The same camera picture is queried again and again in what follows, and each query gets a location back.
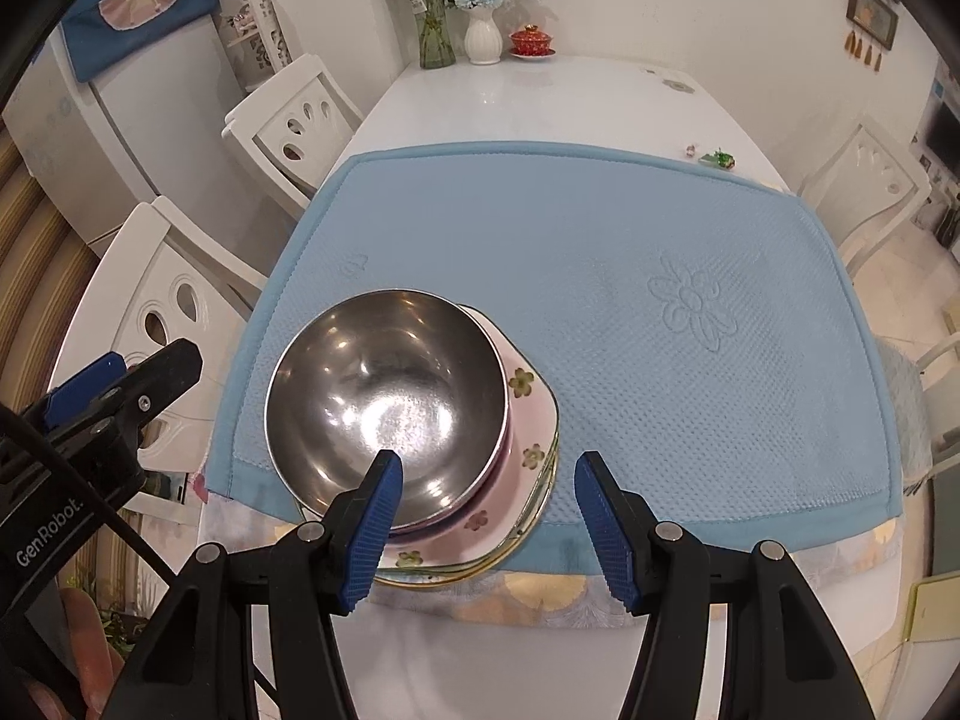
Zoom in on hanging tassel wall ornament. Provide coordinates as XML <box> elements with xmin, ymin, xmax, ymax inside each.
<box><xmin>844</xmin><ymin>28</ymin><xmax>887</xmax><ymax>70</ymax></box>

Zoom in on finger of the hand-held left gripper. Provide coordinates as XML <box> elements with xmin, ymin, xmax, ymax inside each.
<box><xmin>21</xmin><ymin>351</ymin><xmax>128</xmax><ymax>436</ymax></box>
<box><xmin>45</xmin><ymin>339</ymin><xmax>205</xmax><ymax>466</ymax></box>

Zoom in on white refrigerator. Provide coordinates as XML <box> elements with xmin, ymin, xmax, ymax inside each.
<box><xmin>2</xmin><ymin>28</ymin><xmax>301</xmax><ymax>260</ymax></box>

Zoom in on black cable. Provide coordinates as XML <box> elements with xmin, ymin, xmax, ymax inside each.
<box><xmin>0</xmin><ymin>405</ymin><xmax>282</xmax><ymax>706</ymax></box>

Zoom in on white carved shelf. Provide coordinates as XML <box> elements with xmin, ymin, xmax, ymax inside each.
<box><xmin>221</xmin><ymin>0</ymin><xmax>293</xmax><ymax>87</ymax></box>

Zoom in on pale yellow board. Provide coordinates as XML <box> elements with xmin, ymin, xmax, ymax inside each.
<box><xmin>904</xmin><ymin>576</ymin><xmax>960</xmax><ymax>644</ymax></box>

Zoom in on brown slatted panel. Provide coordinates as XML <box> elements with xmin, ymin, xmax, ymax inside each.
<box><xmin>0</xmin><ymin>139</ymin><xmax>102</xmax><ymax>421</ymax></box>

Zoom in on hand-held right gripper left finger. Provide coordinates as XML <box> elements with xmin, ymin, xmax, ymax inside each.
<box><xmin>101</xmin><ymin>450</ymin><xmax>406</xmax><ymax>720</ymax></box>

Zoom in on floral tablecloth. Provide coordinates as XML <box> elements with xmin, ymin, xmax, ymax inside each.
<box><xmin>191</xmin><ymin>337</ymin><xmax>935</xmax><ymax>635</ymax></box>

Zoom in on light blue table mat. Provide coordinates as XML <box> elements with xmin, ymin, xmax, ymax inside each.
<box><xmin>204</xmin><ymin>141</ymin><xmax>905</xmax><ymax>567</ymax></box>

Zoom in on green glass vase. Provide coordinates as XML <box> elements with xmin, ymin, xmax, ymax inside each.
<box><xmin>416</xmin><ymin>0</ymin><xmax>457</xmax><ymax>70</ymax></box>

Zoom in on red lidded teacup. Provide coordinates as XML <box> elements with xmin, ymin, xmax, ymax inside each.
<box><xmin>510</xmin><ymin>25</ymin><xmax>557</xmax><ymax>59</ymax></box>

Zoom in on black television screen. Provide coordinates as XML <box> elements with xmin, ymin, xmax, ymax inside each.
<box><xmin>926</xmin><ymin>100</ymin><xmax>960</xmax><ymax>157</ymax></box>

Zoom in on magenta steel bowl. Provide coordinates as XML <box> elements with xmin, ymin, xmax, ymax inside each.
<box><xmin>264</xmin><ymin>289</ymin><xmax>512</xmax><ymax>533</ymax></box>

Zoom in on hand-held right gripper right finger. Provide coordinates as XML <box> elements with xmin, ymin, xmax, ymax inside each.
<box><xmin>574</xmin><ymin>451</ymin><xmax>860</xmax><ymax>720</ymax></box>

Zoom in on white green clover plate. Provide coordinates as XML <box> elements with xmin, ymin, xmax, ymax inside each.
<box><xmin>300</xmin><ymin>420</ymin><xmax>562</xmax><ymax>578</ymax></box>
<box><xmin>296</xmin><ymin>315</ymin><xmax>562</xmax><ymax>571</ymax></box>

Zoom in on white ribbed vase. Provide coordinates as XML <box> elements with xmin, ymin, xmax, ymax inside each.
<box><xmin>465</xmin><ymin>6</ymin><xmax>502</xmax><ymax>65</ymax></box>

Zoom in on person's left hand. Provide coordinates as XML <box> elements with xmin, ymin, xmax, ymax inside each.
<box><xmin>26</xmin><ymin>586</ymin><xmax>127</xmax><ymax>720</ymax></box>

